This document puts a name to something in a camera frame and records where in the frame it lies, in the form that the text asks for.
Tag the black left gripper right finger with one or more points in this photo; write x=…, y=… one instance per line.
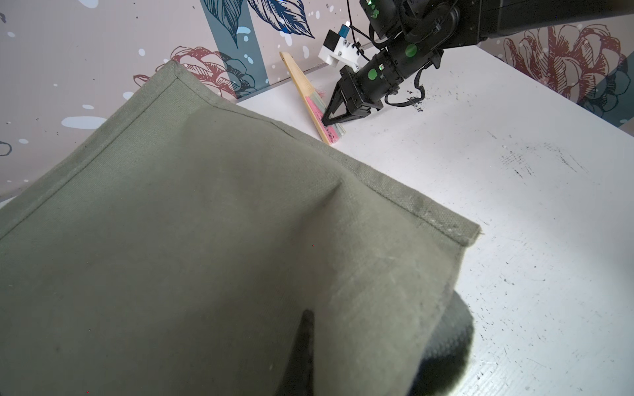
x=446, y=356

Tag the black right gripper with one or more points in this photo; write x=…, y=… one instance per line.
x=358, y=92

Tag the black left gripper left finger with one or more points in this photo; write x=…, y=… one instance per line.
x=298, y=378

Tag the pink wooden folding fan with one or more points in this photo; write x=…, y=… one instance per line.
x=314, y=103

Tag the green canvas tote bag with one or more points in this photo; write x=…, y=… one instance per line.
x=174, y=252

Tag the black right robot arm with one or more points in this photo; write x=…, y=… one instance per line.
x=412, y=36

